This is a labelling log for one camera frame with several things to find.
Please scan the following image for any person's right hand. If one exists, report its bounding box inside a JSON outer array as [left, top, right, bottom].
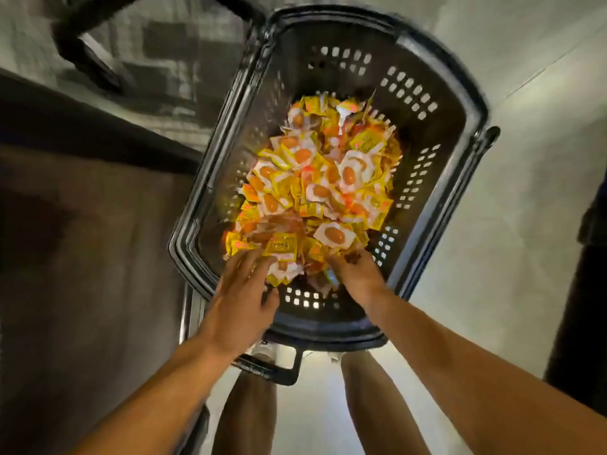
[[327, 246, 392, 313]]

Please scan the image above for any dark blue display stand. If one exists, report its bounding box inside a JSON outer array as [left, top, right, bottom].
[[545, 175, 607, 418]]

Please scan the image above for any person's right leg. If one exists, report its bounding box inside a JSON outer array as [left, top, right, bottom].
[[340, 350, 432, 455]]

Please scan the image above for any person's left forearm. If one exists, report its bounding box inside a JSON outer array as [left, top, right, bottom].
[[71, 336, 248, 455]]

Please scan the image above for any person's left hand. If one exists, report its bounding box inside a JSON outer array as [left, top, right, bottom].
[[199, 249, 283, 361]]

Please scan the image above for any black shopping basket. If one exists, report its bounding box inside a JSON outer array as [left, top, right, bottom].
[[169, 4, 501, 387]]

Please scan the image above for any person's right forearm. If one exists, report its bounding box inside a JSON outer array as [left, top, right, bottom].
[[365, 289, 607, 455]]

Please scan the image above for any heap of yellow sausage bundles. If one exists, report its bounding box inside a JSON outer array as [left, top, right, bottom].
[[223, 92, 404, 288]]

